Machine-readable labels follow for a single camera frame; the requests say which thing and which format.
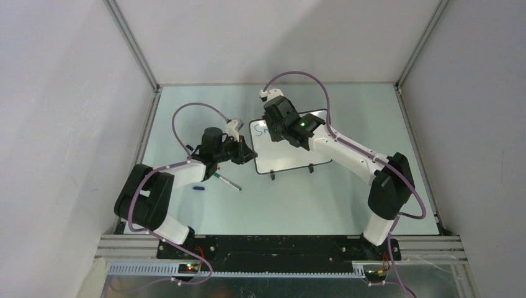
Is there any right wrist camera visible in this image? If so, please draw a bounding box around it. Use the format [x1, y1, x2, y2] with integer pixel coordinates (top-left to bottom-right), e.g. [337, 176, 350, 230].
[259, 88, 283, 102]

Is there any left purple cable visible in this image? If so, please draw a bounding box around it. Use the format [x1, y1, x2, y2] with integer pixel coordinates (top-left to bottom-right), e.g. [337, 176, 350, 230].
[127, 102, 231, 287]

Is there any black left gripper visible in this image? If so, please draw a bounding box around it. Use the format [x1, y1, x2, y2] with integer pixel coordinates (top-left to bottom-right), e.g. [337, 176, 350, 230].
[214, 133, 257, 165]

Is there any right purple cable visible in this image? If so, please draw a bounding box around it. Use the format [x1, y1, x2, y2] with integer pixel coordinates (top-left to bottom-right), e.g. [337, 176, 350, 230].
[262, 71, 427, 298]

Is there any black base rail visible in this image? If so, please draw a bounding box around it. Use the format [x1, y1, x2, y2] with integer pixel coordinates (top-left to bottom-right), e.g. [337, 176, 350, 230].
[156, 235, 401, 274]

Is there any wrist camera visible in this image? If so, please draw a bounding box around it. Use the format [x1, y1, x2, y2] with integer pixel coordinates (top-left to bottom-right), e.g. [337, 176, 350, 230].
[259, 88, 283, 102]
[225, 118, 244, 142]

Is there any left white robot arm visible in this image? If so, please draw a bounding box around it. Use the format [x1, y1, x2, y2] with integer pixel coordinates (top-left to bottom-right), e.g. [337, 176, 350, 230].
[114, 127, 257, 259]

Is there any small black framed whiteboard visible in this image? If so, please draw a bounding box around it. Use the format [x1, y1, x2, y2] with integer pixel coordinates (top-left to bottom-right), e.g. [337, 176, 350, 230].
[249, 119, 332, 174]

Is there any green capped whiteboard marker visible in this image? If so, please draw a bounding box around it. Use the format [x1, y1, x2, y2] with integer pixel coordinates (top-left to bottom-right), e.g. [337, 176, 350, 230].
[213, 173, 242, 191]

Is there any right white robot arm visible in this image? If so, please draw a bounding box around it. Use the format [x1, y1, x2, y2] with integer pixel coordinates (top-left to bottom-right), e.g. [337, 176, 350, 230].
[261, 93, 415, 260]

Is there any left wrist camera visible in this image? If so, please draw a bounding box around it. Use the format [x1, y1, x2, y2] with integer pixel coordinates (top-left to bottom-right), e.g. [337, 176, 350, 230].
[225, 118, 244, 142]

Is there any purple cable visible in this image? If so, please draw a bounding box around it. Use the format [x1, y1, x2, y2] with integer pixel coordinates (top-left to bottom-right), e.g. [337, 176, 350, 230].
[262, 71, 427, 298]
[127, 102, 231, 287]

